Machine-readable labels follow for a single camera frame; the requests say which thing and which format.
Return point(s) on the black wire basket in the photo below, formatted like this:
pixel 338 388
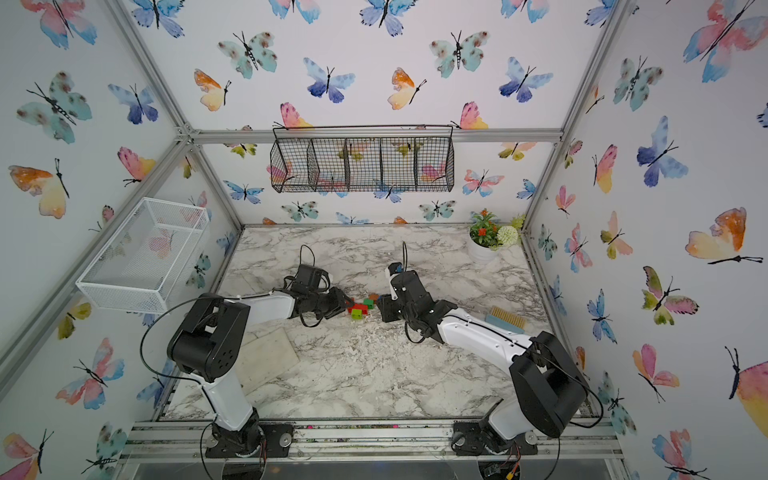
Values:
pixel 363 159

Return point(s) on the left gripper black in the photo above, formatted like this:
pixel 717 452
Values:
pixel 339 303

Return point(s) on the aluminium front rail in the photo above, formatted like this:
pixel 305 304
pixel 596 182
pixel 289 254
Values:
pixel 313 440

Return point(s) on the white mesh basket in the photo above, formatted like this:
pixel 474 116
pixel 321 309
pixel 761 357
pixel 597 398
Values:
pixel 138 267

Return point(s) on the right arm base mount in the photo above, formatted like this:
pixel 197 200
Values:
pixel 476 438

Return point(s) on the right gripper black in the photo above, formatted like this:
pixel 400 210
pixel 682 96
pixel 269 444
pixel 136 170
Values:
pixel 385 306

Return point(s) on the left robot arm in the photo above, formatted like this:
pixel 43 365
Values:
pixel 207 343

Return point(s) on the long red lego brick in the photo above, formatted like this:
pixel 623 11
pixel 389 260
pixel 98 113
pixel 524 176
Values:
pixel 361 307

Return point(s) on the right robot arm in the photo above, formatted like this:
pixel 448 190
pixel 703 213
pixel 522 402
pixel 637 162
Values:
pixel 548 387

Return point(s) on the potted flower plant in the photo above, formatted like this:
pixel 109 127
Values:
pixel 487 235

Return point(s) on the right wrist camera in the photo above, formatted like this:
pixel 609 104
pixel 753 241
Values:
pixel 392 271

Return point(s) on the tan and teal sponge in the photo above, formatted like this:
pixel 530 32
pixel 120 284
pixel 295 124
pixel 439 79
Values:
pixel 504 319

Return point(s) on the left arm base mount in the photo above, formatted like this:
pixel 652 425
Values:
pixel 255 439

